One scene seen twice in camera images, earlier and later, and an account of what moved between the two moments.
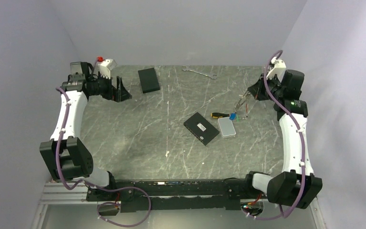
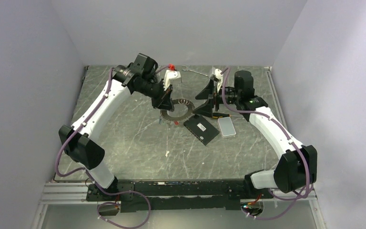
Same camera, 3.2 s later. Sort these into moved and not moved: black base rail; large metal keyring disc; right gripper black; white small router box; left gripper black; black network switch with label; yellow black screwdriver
Moved: left gripper black; right gripper black; large metal keyring disc
Not moved: black base rail; white small router box; yellow black screwdriver; black network switch with label
